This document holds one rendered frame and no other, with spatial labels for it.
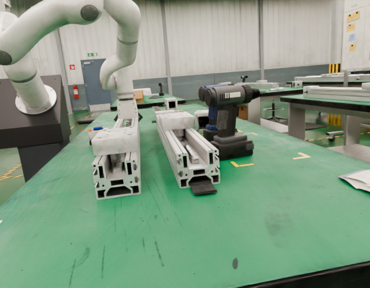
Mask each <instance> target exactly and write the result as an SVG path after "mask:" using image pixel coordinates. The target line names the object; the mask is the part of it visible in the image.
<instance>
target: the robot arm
mask: <svg viewBox="0 0 370 288"><path fill-rule="evenodd" d="M103 9H105V10H106V11H107V13H108V14H109V15H110V16H111V17H112V18H113V19H114V20H115V21H116V22H117V37H116V53H115V54H113V55H112V56H110V57H109V58H107V59H106V60H105V61H104V63H103V65H102V67H101V69H100V85H101V87H102V89H104V90H114V89H115V90H116V93H117V97H118V99H119V100H118V101H117V110H118V114H117V115H116V117H115V118H114V121H115V122H116V121H117V120H118V119H122V118H123V121H124V120H128V119H132V118H133V117H138V116H139V118H138V122H139V121H140V120H141V119H142V118H143V116H142V115H141V114H140V113H139V112H138V108H137V105H136V100H135V99H133V96H135V93H134V89H133V83H132V74H131V66H130V65H132V64H133V63H134V62H135V58H136V51H137V47H138V39H139V30H140V20H141V14H140V10H139V7H138V6H137V5H136V4H135V3H134V2H133V1H132V0H44V1H42V2H40V3H38V4H36V5H35V6H33V7H31V8H30V9H28V11H26V12H25V13H24V14H22V15H21V16H20V17H19V18H18V17H16V16H15V15H14V14H12V13H8V12H5V11H1V12H0V65H2V66H3V69H4V71H5V73H6V75H7V76H8V78H9V80H10V81H11V83H12V84H13V86H14V88H15V89H16V91H17V97H16V100H15V104H16V106H17V108H18V109H19V111H21V112H22V113H24V114H27V115H39V114H43V113H45V112H47V111H49V110H50V109H52V108H53V107H54V105H55V104H56V101H57V95H56V92H55V91H54V89H52V88H51V87H50V86H46V85H44V84H43V82H42V80H41V78H40V75H39V73H38V71H37V69H36V67H35V64H34V62H33V59H32V56H31V49H32V48H33V47H34V46H35V45H36V44H37V43H38V42H39V41H40V40H41V39H42V38H43V37H44V36H46V35H47V34H49V33H50V32H52V31H54V30H56V29H58V28H60V27H62V26H65V25H69V24H77V25H89V24H91V23H93V22H95V21H97V20H98V19H99V18H100V16H101V15H102V13H103Z"/></svg>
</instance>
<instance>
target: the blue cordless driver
mask: <svg viewBox="0 0 370 288"><path fill-rule="evenodd" d="M222 86H234V84H222V85H209V86H204V87H203V86H202V87H200V89H199V99H200V100H201V101H202V102H205V97H204V96H205V92H206V90H207V89H209V88H212V87H222ZM218 110H220V107H209V109H208V118H209V124H208V125H206V129H204V130H203V137H204V138H205V139H206V140H207V141H209V143H210V142H211V141H214V136H215V135H218V129H217V128H216V124H217V117H218Z"/></svg>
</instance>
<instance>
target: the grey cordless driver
mask: <svg viewBox="0 0 370 288"><path fill-rule="evenodd" d="M264 93H266V91H260V90H259V89H257V88H254V87H251V86H249V85H235V86H222V87H212V88H209V89H207V90H206V92H205V96H204V97H205V102H206V105H207V106H208V107H220V110H218V117H217V124H216V128H217V129H218V135H215V136H214V141H211V142H210V144H212V145H213V146H214V147H216V148H217V149H218V150H219V155H216V156H217V157H218V158H219V160H220V161H222V160H226V159H233V158H239V157H245V156H249V155H252V154H253V149H254V143H253V141H252V140H250V139H247V135H245V134H242V133H238V132H237V133H236V132H235V127H236V117H238V116H239V107H237V105H241V104H245V103H250V102H251V100H253V99H256V98H258V97H259V96H260V94H264Z"/></svg>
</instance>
